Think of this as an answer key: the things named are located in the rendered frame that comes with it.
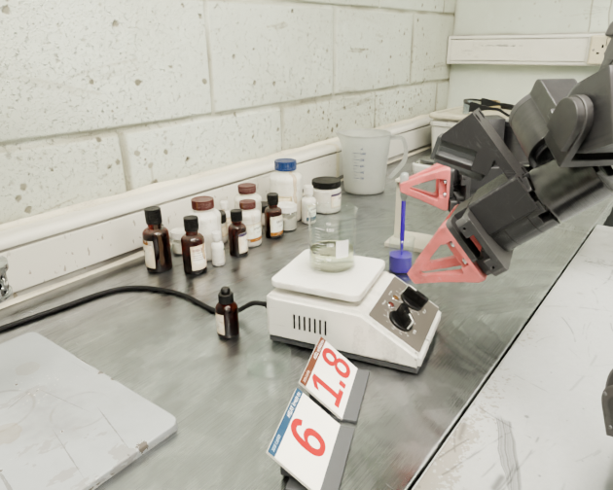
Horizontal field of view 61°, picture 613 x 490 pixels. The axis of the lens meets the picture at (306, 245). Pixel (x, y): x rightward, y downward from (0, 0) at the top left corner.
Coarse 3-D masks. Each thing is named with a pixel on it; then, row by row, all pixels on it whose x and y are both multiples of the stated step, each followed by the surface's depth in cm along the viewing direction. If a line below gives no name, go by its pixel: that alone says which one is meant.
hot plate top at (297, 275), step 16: (304, 256) 72; (288, 272) 67; (304, 272) 67; (352, 272) 67; (368, 272) 67; (288, 288) 64; (304, 288) 63; (320, 288) 63; (336, 288) 62; (352, 288) 62; (368, 288) 63
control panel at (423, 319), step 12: (396, 288) 68; (384, 300) 65; (396, 300) 66; (372, 312) 62; (384, 312) 63; (420, 312) 67; (432, 312) 68; (384, 324) 61; (420, 324) 64; (408, 336) 61; (420, 336) 62; (420, 348) 60
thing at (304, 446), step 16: (304, 400) 51; (304, 416) 50; (320, 416) 51; (288, 432) 47; (304, 432) 48; (320, 432) 50; (288, 448) 46; (304, 448) 47; (320, 448) 48; (288, 464) 44; (304, 464) 46; (320, 464) 47
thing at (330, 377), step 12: (324, 348) 60; (324, 360) 58; (336, 360) 60; (312, 372) 55; (324, 372) 57; (336, 372) 58; (348, 372) 60; (312, 384) 54; (324, 384) 55; (336, 384) 56; (324, 396) 54; (336, 396) 55; (336, 408) 54
